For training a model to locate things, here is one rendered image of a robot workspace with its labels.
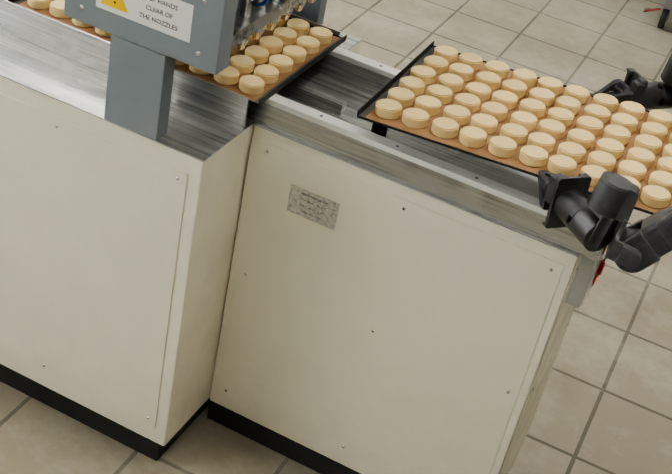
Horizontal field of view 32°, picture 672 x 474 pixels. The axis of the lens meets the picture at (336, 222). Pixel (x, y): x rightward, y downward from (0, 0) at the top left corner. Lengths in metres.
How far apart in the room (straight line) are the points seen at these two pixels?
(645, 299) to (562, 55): 1.68
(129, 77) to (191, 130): 0.17
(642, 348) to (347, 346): 1.23
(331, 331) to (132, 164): 0.56
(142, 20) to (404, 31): 2.89
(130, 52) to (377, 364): 0.84
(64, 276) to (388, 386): 0.73
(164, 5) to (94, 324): 0.78
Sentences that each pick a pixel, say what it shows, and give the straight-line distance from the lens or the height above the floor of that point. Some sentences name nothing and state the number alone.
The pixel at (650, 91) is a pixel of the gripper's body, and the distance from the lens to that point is 2.50.
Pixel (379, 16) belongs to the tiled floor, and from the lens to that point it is 5.05.
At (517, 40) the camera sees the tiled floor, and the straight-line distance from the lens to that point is 5.14.
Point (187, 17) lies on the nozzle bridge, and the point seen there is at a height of 1.11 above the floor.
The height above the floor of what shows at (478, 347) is 0.55.
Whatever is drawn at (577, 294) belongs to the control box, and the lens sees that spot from 2.31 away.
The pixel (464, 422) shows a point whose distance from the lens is 2.50.
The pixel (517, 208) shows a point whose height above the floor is 0.88.
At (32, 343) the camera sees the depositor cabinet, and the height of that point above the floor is 0.20.
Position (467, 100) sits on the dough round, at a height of 0.99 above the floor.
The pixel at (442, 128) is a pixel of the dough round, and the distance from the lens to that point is 2.16.
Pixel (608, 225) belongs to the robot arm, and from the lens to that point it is 1.97.
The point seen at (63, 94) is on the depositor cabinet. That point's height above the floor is 0.84.
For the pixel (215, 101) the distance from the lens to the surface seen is 2.34.
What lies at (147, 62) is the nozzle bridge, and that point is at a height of 0.99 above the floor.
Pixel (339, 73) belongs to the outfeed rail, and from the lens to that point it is 2.58.
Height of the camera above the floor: 2.00
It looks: 33 degrees down
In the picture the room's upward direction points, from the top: 12 degrees clockwise
